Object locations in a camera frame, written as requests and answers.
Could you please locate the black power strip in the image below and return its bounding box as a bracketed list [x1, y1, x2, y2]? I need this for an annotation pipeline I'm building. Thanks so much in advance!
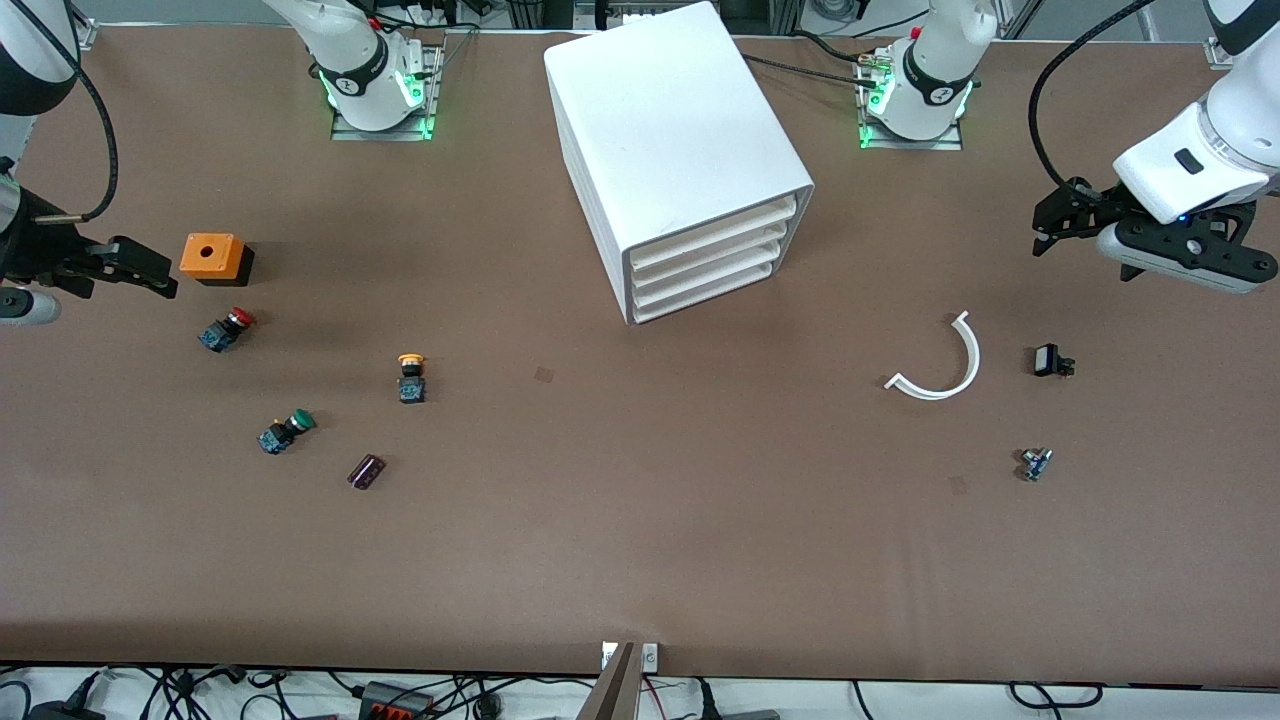
[357, 680, 434, 720]

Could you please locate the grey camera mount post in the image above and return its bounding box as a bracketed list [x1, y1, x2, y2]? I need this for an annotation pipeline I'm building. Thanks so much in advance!
[574, 641, 642, 720]

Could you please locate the orange button enclosure box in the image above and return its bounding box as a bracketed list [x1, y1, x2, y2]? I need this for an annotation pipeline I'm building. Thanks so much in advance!
[179, 232, 255, 288]

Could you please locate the white curved plastic strip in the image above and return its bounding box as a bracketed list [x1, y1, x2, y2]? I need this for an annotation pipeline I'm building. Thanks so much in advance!
[884, 310, 982, 402]

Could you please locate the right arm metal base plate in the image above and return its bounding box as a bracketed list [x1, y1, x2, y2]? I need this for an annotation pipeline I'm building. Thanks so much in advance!
[330, 42, 444, 142]

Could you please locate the black looped floor cable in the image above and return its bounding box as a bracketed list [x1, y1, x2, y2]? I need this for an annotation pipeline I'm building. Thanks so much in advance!
[1007, 681, 1107, 712]

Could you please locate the black base power cable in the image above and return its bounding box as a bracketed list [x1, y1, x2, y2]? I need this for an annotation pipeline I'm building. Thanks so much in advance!
[738, 28, 883, 89]

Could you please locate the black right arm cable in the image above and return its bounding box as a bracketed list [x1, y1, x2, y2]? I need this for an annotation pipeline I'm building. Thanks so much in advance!
[55, 0, 120, 224]

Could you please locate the red push button switch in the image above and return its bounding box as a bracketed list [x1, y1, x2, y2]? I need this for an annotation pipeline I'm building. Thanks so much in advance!
[197, 307, 256, 354]

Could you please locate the green push button switch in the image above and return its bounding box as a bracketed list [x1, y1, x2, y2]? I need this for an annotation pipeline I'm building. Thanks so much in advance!
[257, 408, 317, 456]

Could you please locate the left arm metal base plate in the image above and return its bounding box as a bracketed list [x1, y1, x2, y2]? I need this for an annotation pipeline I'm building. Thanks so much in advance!
[857, 52, 965, 152]

